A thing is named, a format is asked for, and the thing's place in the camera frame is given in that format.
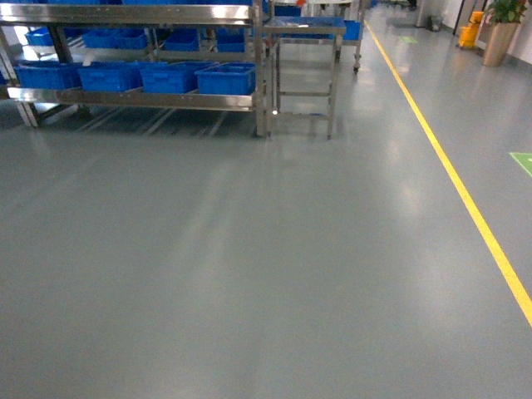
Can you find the small steel step table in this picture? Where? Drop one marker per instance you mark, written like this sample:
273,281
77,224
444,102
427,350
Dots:
303,63

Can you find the tall beige planter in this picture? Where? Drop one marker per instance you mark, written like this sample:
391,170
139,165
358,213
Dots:
504,16

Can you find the yellow mop bucket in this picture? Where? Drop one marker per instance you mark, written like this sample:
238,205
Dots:
468,33

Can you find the stainless steel shelf rack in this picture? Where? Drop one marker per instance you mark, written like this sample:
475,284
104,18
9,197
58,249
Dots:
37,104

